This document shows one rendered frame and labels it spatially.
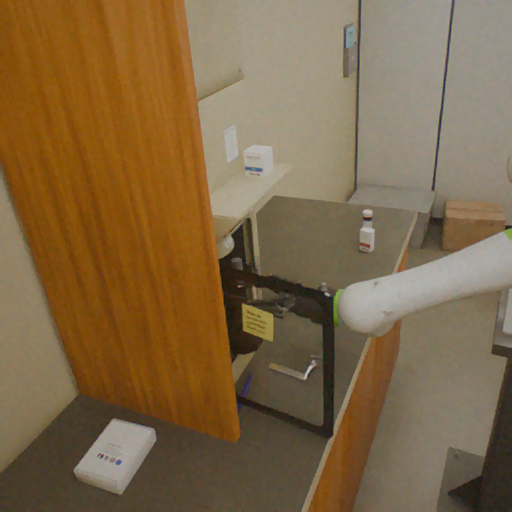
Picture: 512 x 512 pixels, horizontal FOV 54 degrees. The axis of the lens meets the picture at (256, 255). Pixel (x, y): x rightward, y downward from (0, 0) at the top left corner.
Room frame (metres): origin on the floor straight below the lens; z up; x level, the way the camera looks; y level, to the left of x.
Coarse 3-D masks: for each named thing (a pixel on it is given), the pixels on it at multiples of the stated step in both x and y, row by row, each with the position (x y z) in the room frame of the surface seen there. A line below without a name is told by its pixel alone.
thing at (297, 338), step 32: (224, 288) 0.92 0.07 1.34; (256, 288) 0.87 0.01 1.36; (288, 288) 0.83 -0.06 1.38; (288, 320) 0.83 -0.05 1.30; (320, 320) 0.79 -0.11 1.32; (256, 352) 0.88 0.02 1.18; (288, 352) 0.83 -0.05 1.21; (320, 352) 0.79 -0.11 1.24; (256, 384) 0.88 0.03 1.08; (288, 384) 0.83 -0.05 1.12; (320, 384) 0.79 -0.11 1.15; (288, 416) 0.84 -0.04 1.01; (320, 416) 0.79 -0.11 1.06
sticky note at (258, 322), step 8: (248, 312) 0.88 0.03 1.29; (256, 312) 0.87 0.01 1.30; (264, 312) 0.86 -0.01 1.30; (248, 320) 0.89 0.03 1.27; (256, 320) 0.87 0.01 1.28; (264, 320) 0.86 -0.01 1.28; (272, 320) 0.85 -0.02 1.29; (248, 328) 0.89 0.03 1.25; (256, 328) 0.87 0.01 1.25; (264, 328) 0.86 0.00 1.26; (272, 328) 0.85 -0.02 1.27; (264, 336) 0.86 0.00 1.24; (272, 336) 0.85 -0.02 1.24
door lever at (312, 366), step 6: (270, 366) 0.80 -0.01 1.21; (276, 366) 0.80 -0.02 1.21; (312, 366) 0.79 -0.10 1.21; (276, 372) 0.79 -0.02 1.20; (282, 372) 0.78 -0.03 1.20; (288, 372) 0.78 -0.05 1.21; (294, 372) 0.78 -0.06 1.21; (300, 372) 0.77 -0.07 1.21; (306, 372) 0.78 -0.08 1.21; (294, 378) 0.77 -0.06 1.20; (300, 378) 0.76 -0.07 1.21; (306, 378) 0.76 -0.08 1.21
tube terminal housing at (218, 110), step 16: (240, 80) 1.22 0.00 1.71; (208, 96) 1.08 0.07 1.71; (224, 96) 1.14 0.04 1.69; (240, 96) 1.21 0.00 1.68; (208, 112) 1.07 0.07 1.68; (224, 112) 1.13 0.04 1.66; (240, 112) 1.20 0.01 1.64; (208, 128) 1.06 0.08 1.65; (224, 128) 1.12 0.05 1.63; (240, 128) 1.19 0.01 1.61; (208, 144) 1.05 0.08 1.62; (224, 144) 1.12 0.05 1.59; (240, 144) 1.19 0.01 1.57; (208, 160) 1.05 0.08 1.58; (224, 160) 1.11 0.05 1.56; (240, 160) 1.18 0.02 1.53; (208, 176) 1.04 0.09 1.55; (224, 176) 1.10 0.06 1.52; (240, 224) 1.15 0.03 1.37; (224, 240) 1.07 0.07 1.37; (256, 240) 1.22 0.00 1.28; (256, 256) 1.22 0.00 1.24
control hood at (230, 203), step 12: (276, 168) 1.16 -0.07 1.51; (288, 168) 1.16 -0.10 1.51; (228, 180) 1.11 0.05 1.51; (240, 180) 1.10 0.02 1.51; (252, 180) 1.09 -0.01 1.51; (264, 180) 1.09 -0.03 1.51; (276, 180) 1.09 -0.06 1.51; (216, 192) 1.04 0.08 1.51; (228, 192) 1.03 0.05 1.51; (240, 192) 1.03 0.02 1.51; (252, 192) 1.02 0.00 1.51; (264, 192) 1.02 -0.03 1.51; (216, 204) 0.97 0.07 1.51; (228, 204) 0.97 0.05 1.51; (240, 204) 0.96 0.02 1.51; (252, 204) 0.96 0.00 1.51; (216, 216) 0.92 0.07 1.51; (228, 216) 0.91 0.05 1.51; (240, 216) 0.91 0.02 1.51; (216, 228) 0.92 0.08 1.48; (228, 228) 0.91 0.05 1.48; (216, 240) 0.92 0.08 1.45
